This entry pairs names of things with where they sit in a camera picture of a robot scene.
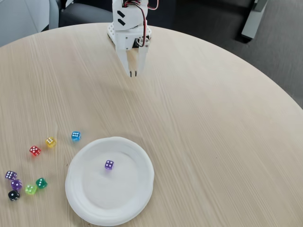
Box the grey desk leg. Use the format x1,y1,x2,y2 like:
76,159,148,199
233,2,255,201
241,0,268,40

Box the dark green translucent dice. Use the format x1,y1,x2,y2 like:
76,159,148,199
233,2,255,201
36,177,48,190

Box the light green translucent dice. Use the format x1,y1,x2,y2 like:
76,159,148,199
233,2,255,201
25,183,38,196

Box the yellow translucent dice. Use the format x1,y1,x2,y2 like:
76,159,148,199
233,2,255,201
45,136,57,149

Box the black office chair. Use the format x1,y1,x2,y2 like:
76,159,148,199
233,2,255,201
59,0,114,27

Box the red translucent dice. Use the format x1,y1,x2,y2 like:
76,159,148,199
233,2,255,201
29,145,42,157

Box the white paper plate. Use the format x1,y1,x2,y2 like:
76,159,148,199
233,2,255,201
65,136,155,227

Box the black dice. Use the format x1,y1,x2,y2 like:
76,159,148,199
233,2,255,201
8,190,21,201

